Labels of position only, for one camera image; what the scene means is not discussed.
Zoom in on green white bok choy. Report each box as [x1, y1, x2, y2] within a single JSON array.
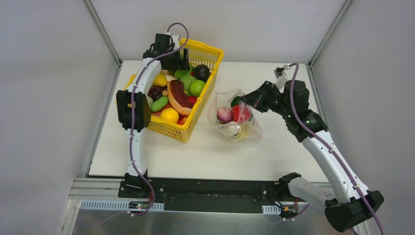
[[231, 96, 240, 109]]

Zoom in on red apple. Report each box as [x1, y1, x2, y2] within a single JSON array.
[[231, 103, 253, 123]]

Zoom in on clear zip top bag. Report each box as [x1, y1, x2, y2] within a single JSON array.
[[207, 90, 263, 142]]

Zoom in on purple onion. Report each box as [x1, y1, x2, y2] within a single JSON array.
[[216, 107, 233, 124]]

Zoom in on white radish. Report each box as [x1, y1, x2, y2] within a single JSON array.
[[227, 122, 240, 137]]

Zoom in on green leaf vegetable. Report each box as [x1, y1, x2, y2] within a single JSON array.
[[173, 66, 192, 79]]

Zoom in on yellow napa cabbage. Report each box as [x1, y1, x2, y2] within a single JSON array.
[[239, 123, 256, 140]]

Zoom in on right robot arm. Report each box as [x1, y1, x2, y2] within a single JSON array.
[[239, 80, 384, 233]]

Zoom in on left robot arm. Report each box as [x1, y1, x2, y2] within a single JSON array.
[[116, 32, 189, 198]]

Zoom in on pale green lettuce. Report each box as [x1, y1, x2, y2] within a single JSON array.
[[180, 75, 197, 94]]

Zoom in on dark purple eggplant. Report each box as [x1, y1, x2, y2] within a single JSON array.
[[193, 65, 211, 82]]

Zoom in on green apple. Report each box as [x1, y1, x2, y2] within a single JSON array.
[[189, 80, 205, 97]]

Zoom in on small red tomato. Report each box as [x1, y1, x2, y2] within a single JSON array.
[[187, 95, 198, 105]]

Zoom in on dark purple grapes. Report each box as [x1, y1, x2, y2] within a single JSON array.
[[147, 85, 167, 101]]

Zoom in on green cucumber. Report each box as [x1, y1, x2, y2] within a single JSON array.
[[150, 96, 169, 112]]

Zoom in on yellow lemon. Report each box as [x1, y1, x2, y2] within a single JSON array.
[[160, 108, 179, 123]]

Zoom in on yellow plastic basket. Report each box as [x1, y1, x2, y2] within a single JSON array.
[[116, 34, 224, 142]]

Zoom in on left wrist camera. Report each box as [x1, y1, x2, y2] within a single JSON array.
[[171, 34, 180, 50]]

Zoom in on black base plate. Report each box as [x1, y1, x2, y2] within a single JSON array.
[[127, 178, 296, 213]]

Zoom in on aluminium frame rail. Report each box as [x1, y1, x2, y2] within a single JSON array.
[[58, 177, 336, 235]]

